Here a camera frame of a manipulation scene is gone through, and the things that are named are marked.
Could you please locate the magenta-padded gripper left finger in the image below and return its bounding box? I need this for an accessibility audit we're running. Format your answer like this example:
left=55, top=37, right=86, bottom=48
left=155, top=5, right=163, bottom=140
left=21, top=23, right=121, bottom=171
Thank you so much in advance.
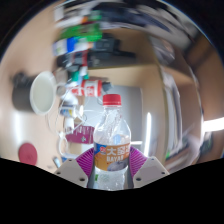
left=54, top=147, right=96, bottom=189

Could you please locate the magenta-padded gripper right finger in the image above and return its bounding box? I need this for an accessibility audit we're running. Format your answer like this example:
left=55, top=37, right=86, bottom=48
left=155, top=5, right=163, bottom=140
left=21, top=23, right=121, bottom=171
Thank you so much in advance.
left=128, top=145, right=170, bottom=189

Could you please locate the clear red-capped water bottle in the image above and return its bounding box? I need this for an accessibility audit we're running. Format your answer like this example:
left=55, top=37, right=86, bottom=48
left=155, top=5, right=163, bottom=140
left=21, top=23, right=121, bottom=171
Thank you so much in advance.
left=92, top=93, right=132, bottom=192

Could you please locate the flat round red coaster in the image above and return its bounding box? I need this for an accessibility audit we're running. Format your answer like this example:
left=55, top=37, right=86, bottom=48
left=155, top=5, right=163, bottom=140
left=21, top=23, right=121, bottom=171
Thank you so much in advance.
left=18, top=142, right=38, bottom=166

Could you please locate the red and white canister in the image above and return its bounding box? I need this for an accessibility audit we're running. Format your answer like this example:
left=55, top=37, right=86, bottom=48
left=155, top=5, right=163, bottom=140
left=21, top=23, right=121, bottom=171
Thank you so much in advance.
left=68, top=79, right=109, bottom=98

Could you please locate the black mug white inside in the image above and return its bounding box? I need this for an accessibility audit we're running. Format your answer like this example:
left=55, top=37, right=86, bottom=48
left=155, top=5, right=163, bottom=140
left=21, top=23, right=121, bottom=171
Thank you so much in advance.
left=11, top=70, right=58, bottom=116

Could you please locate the ceiling light tube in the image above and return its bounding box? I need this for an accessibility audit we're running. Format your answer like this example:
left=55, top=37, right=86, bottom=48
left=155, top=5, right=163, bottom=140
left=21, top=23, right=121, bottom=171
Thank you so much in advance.
left=203, top=116, right=224, bottom=133

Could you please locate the green box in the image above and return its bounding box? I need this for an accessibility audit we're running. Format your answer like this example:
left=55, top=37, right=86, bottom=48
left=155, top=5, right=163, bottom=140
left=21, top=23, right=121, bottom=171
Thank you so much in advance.
left=59, top=23, right=103, bottom=42

